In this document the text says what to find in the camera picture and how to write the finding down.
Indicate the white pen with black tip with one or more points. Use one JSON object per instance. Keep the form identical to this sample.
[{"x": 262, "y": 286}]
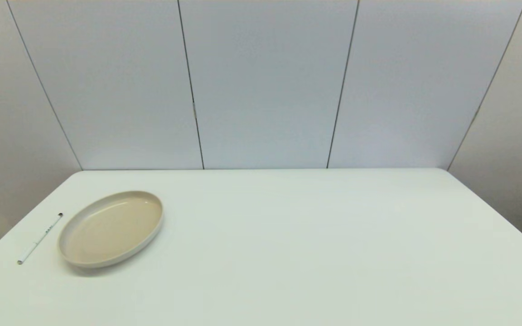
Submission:
[{"x": 39, "y": 239}]

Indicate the beige oval plate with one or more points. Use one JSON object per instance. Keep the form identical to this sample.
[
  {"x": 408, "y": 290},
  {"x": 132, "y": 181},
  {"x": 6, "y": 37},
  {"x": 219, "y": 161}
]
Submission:
[{"x": 111, "y": 228}]

